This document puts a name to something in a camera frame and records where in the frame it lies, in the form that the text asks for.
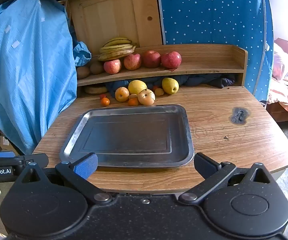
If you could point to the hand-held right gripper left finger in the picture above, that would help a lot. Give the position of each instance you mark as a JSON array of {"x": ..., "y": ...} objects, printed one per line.
[{"x": 86, "y": 166}]

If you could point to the metal tray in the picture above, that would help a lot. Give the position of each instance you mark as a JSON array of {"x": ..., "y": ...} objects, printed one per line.
[{"x": 134, "y": 135}]

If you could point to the banana bunch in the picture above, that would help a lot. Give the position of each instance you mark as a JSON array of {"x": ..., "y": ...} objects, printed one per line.
[{"x": 116, "y": 50}]

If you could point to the small orange tangerine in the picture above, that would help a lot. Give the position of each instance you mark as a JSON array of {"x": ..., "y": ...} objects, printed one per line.
[
  {"x": 133, "y": 102},
  {"x": 105, "y": 101}
]

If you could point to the light blue gown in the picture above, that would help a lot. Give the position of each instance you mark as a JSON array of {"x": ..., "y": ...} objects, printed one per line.
[{"x": 26, "y": 75}]

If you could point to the crumpled blue elastic cover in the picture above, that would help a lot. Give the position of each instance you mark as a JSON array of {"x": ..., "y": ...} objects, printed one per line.
[{"x": 82, "y": 53}]

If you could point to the yellow lemon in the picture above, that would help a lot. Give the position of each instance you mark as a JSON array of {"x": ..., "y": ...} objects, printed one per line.
[{"x": 137, "y": 87}]

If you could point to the yellow-green mango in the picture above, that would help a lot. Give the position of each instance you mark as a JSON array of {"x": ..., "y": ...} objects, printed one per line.
[{"x": 170, "y": 86}]

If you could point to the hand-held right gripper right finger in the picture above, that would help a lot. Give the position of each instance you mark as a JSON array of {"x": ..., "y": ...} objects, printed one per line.
[{"x": 204, "y": 163}]

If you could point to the orange persimmon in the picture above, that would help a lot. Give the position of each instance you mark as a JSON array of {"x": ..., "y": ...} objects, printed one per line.
[{"x": 122, "y": 94}]

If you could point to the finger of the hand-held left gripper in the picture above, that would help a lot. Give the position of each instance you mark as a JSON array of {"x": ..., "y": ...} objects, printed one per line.
[
  {"x": 1, "y": 154},
  {"x": 38, "y": 159}
]

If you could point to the dark blue jacket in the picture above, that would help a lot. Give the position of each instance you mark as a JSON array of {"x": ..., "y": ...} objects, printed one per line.
[{"x": 199, "y": 80}]

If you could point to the red apple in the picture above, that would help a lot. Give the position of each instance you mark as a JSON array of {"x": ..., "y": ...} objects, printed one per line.
[
  {"x": 132, "y": 62},
  {"x": 112, "y": 66},
  {"x": 151, "y": 59},
  {"x": 171, "y": 60}
]

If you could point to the blue white-dotted panel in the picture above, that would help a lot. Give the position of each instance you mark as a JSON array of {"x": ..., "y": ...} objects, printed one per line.
[{"x": 214, "y": 12}]

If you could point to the pine wood board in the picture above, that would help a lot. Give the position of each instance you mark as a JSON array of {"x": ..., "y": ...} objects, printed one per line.
[{"x": 114, "y": 17}]

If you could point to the small brown kiwi fruit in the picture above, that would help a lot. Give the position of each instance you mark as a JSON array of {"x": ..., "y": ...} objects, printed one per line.
[{"x": 133, "y": 96}]

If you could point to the wooden shelf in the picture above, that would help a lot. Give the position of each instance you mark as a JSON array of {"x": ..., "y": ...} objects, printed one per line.
[{"x": 209, "y": 60}]

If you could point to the pink blanket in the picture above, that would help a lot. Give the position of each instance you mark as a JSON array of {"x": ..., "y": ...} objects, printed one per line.
[{"x": 286, "y": 80}]

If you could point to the tan flat round bun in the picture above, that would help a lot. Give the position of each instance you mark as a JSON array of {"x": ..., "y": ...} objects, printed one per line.
[{"x": 95, "y": 90}]

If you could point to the small yellow kumquat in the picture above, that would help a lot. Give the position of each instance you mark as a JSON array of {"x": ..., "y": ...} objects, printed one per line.
[{"x": 159, "y": 92}]

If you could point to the brown kiwi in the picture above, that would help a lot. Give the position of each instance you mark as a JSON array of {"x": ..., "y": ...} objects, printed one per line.
[
  {"x": 83, "y": 72},
  {"x": 96, "y": 68}
]

